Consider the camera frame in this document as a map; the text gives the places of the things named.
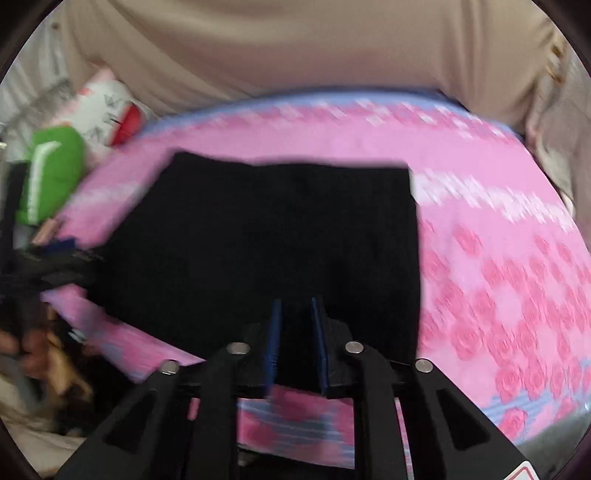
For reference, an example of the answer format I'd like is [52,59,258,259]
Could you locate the pink rose bed sheet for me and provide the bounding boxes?
[41,90,589,462]

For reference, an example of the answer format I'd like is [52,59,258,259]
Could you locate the pale floral quilt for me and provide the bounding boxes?
[524,44,585,220]

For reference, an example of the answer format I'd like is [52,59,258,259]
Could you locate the beige blanket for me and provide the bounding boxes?
[55,0,564,134]

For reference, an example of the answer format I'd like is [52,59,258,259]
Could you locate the white cartoon face pillow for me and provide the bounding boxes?
[50,68,145,155]

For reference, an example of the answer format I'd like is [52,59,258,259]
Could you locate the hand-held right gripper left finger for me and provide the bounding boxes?
[55,299,282,480]

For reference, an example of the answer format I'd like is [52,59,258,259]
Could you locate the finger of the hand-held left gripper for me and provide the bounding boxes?
[44,237,108,291]

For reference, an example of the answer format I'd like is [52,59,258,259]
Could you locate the black pants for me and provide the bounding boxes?
[99,151,424,391]

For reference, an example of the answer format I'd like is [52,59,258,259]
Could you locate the green plush toy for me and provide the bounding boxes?
[16,127,87,227]

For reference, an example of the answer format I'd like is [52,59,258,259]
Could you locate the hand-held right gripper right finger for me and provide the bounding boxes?
[310,296,532,480]

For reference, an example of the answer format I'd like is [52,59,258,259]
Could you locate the person's left hand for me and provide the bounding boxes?
[0,329,47,370]

